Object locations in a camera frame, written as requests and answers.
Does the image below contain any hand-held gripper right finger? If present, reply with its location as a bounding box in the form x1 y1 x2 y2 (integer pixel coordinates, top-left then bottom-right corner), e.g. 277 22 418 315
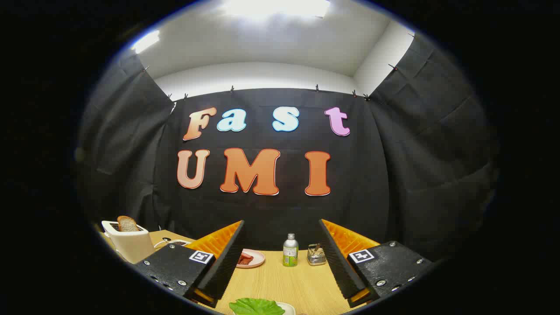
318 219 434 308

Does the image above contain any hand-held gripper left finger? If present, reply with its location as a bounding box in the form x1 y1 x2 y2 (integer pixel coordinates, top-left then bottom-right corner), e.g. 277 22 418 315
133 220 245 308

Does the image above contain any green lettuce leaf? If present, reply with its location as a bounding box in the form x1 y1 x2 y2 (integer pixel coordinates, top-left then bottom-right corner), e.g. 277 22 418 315
228 298 286 315

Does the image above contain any toasted brown bread slice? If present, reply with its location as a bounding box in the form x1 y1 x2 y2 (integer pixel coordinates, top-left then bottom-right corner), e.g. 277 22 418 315
117 215 140 232

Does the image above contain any pink plate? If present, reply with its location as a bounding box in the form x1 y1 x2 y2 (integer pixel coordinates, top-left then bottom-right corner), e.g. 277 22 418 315
236 248 266 269

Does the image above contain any green label metal bottle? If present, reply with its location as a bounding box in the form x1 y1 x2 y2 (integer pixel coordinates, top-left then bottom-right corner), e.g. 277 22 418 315
283 233 299 267

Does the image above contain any white toaster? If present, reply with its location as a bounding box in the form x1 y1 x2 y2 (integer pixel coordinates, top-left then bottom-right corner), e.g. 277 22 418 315
101 220 156 264

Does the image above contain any black backdrop cloth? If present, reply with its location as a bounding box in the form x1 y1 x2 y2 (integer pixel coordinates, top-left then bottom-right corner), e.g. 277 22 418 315
77 33 499 263

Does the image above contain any small ceiling light panel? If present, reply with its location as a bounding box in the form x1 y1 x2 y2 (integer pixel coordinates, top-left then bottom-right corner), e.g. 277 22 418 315
131 30 160 54

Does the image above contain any large ceiling light panel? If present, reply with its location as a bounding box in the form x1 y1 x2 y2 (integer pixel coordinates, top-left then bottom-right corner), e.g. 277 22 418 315
221 0 331 18

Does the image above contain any wire cutlery basket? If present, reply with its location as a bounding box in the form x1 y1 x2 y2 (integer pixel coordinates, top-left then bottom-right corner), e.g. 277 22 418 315
307 243 327 266

